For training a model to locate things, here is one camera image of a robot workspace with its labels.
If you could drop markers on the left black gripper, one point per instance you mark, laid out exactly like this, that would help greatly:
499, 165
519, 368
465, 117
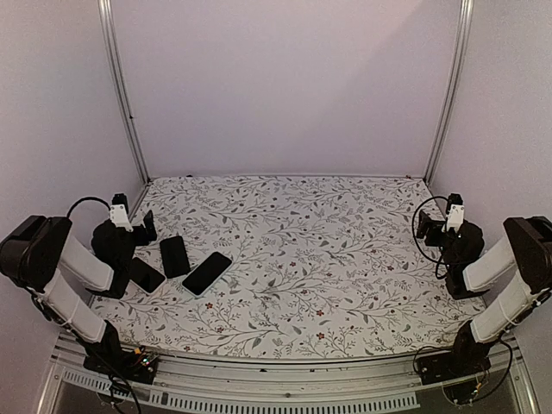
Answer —
143, 237

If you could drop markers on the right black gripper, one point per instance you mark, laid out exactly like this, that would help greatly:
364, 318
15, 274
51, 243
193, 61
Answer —
425, 224

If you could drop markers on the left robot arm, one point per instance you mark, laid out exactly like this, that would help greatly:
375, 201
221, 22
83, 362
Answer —
44, 257

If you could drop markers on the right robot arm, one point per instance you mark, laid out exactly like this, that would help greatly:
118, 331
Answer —
524, 251

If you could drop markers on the black phone middle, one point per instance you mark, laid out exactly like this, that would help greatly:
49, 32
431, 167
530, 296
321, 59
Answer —
174, 257

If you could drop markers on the black phone with white edge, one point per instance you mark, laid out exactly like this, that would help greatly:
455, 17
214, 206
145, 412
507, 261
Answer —
145, 277

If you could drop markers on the floral patterned table mat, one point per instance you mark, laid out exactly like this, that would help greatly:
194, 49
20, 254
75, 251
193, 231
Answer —
322, 268

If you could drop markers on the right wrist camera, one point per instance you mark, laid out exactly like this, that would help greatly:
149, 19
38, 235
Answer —
455, 212

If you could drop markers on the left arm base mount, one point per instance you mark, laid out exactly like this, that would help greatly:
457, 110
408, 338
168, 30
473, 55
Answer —
133, 366

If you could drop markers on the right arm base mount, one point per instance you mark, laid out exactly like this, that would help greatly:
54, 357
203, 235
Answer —
453, 368

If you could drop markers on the left aluminium frame post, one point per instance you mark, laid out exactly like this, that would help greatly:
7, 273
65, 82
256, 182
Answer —
122, 97

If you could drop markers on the aluminium frame post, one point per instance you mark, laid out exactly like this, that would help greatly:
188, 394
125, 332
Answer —
122, 97
465, 18

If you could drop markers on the front aluminium rail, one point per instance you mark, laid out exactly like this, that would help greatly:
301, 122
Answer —
194, 383

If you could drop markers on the right aluminium frame post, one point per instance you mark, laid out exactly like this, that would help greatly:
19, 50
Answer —
465, 18

